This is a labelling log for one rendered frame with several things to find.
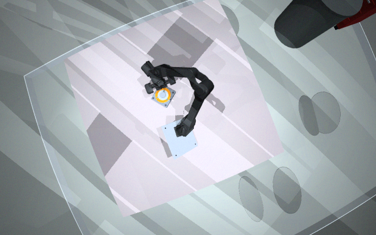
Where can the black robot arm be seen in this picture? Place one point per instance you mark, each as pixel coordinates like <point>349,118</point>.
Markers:
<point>201,90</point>

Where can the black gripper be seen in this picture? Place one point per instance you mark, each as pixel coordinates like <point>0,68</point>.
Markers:
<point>149,86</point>

